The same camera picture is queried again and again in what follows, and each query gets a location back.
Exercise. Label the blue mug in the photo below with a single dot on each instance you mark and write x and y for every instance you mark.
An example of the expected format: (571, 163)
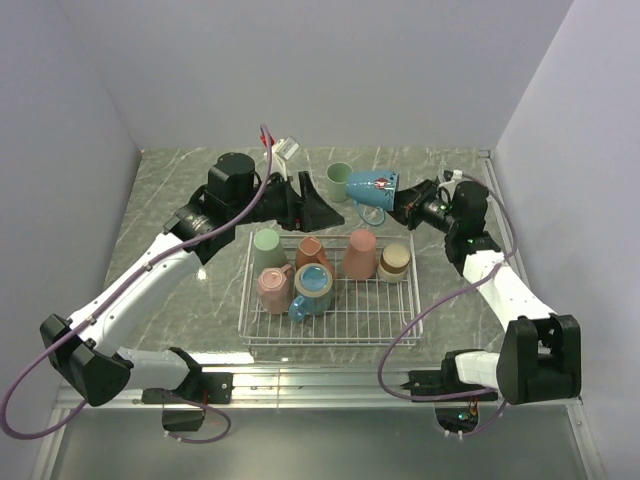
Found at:
(314, 294)
(376, 189)

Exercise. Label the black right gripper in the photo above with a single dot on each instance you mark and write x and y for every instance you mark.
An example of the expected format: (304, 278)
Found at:
(406, 198)

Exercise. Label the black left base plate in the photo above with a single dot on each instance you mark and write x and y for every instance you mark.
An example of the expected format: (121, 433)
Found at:
(215, 387)

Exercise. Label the white wire dish rack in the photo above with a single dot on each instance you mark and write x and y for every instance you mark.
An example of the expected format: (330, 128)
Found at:
(363, 313)

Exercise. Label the short green plastic cup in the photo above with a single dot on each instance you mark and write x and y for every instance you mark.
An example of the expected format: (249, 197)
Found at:
(337, 176)

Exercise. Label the tall pink plastic cup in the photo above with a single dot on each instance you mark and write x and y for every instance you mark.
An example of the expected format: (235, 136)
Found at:
(359, 261)

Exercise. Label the aluminium mounting rail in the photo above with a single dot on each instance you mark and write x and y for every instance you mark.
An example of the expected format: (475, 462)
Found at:
(279, 387)

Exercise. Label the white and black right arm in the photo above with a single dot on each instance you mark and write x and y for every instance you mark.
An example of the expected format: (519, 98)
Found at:
(540, 357)

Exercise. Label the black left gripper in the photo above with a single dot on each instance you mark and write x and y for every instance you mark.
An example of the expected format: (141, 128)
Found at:
(308, 213)

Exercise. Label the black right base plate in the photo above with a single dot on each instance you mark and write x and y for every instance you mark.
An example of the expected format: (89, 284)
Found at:
(455, 420)

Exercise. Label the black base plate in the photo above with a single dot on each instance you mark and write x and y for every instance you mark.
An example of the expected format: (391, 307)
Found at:
(455, 420)
(215, 387)

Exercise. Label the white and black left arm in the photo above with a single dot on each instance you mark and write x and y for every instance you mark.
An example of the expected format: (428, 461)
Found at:
(87, 348)

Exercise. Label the pink mug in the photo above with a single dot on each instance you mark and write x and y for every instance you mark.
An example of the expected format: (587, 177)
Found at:
(275, 289)

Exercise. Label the cream and brown ceramic cup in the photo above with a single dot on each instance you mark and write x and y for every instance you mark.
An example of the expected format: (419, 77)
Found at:
(394, 262)

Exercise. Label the orange floral mug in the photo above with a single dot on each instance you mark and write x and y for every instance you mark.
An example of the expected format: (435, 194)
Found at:
(310, 250)

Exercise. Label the tall green plastic cup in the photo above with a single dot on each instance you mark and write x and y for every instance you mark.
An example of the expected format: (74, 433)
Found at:
(268, 251)

